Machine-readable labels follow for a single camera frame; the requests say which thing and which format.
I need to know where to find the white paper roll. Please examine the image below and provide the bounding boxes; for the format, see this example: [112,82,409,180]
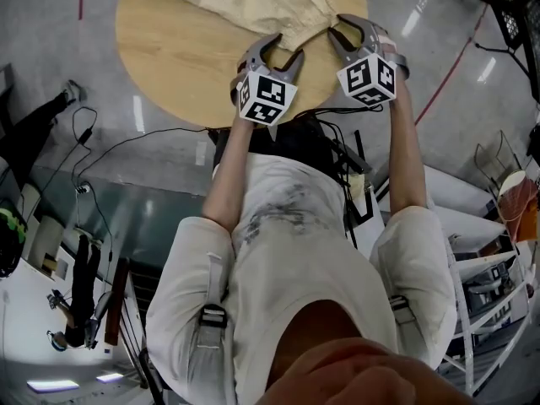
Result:
[24,215,66,272]
[19,181,44,224]

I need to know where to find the round wooden table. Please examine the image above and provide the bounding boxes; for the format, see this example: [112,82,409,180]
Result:
[114,0,369,132]

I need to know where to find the crumpled beige cloth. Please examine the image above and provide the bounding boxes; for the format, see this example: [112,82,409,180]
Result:
[348,173,368,200]

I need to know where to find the person's left forearm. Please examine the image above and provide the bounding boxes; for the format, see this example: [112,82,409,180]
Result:
[201,118,259,234]

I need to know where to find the person's right forearm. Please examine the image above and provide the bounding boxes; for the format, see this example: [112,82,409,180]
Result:
[386,80,429,221]

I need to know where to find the brown wooden plank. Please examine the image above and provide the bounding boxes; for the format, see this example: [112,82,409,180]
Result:
[104,257,130,347]

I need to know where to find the grey backpack strap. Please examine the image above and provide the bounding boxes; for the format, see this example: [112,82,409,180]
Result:
[192,251,231,388]
[387,293,424,346]

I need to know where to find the black floor cable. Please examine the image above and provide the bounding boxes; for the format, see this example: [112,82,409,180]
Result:
[70,106,223,194]

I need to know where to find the white metal rack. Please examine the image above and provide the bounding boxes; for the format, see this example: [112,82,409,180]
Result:
[438,221,540,398]

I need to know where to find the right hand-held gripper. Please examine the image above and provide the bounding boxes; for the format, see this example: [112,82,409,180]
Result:
[327,13,412,109]

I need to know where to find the black metal mesh table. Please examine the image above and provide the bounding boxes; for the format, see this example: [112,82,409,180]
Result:
[437,0,540,80]

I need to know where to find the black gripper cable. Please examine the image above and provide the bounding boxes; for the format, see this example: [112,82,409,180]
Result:
[290,106,383,249]

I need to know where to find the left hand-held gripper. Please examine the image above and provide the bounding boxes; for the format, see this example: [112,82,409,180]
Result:
[229,32,306,127]

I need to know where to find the person's right hand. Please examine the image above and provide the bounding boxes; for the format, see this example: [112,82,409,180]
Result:
[376,26,401,62]

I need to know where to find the black shell backpack green patches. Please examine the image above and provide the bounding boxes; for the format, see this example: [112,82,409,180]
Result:
[0,200,29,280]

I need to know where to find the group of ceiling tube lights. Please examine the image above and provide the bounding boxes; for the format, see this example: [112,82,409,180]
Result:
[26,371,125,393]

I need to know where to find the person's black shorts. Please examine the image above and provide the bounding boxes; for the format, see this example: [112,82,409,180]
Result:
[212,114,339,165]

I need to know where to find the person's white shirt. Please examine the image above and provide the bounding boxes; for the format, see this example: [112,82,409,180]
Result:
[144,152,459,405]

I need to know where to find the red net-pattern cloth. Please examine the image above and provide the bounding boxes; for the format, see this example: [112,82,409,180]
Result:
[497,177,540,245]

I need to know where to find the person's neck and chin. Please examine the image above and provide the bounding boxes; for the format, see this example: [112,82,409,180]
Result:
[265,300,478,405]

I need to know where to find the beige cloth garment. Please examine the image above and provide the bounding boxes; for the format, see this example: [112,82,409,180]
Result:
[138,0,345,53]

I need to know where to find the white curved structure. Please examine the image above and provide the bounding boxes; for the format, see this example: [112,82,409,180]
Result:
[377,162,508,249]

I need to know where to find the black waist-mounted box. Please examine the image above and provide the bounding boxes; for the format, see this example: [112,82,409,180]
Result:
[332,139,366,175]

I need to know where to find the thin wire chair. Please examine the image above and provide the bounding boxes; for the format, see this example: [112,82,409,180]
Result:
[472,129,527,187]

